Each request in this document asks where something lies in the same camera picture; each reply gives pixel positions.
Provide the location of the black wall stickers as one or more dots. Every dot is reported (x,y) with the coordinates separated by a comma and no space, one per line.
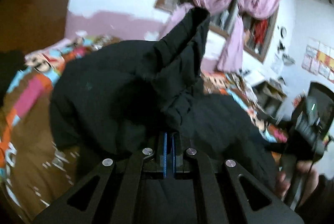
(283,54)

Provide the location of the black pants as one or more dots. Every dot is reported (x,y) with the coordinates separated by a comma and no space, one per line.
(117,88)

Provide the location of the person's right forearm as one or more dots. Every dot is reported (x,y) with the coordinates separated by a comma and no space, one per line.
(322,203)

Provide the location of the dark chair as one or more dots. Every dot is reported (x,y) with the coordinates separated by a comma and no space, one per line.
(325,106)

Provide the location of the wooden window frame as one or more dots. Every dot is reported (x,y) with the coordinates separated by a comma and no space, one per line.
(268,38)

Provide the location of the cluttered shelf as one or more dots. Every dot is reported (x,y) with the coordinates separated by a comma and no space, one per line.
(272,96)

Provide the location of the person's right hand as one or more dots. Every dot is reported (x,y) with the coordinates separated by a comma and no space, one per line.
(308,179)

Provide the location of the group of wall paper sheets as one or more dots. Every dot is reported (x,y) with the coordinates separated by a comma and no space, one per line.
(319,59)

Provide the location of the wooden headboard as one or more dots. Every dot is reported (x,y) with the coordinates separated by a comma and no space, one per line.
(31,17)

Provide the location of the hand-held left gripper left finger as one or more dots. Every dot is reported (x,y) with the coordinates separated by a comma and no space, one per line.
(165,158)

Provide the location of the red cloth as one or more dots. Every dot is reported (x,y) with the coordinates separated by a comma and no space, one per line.
(261,30)

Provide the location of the printed blanket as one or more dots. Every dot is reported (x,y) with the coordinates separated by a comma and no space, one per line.
(31,135)

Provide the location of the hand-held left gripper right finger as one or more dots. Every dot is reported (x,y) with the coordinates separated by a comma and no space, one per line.
(173,158)

